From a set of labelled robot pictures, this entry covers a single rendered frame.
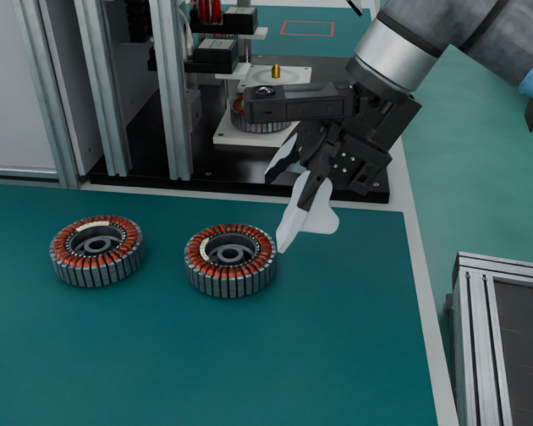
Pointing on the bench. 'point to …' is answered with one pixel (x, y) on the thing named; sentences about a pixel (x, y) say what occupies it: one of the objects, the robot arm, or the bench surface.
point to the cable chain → (138, 13)
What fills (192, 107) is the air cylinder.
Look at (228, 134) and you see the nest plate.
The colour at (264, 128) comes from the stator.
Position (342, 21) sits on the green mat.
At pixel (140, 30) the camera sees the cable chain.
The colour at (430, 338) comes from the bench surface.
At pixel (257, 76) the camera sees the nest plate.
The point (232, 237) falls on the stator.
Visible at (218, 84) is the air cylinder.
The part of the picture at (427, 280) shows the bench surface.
